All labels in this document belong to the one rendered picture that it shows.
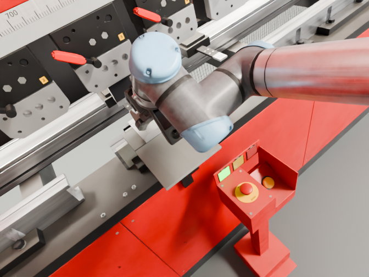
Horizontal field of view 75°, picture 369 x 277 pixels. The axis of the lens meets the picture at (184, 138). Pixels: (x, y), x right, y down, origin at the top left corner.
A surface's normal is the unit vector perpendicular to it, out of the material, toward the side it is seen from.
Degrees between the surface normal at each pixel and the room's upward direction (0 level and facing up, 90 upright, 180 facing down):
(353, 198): 0
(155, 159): 0
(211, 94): 29
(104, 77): 90
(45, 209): 90
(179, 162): 0
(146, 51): 40
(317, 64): 48
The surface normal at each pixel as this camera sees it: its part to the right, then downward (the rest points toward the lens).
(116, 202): -0.26, -0.65
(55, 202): 0.57, 0.50
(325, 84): -0.75, 0.56
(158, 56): 0.18, -0.18
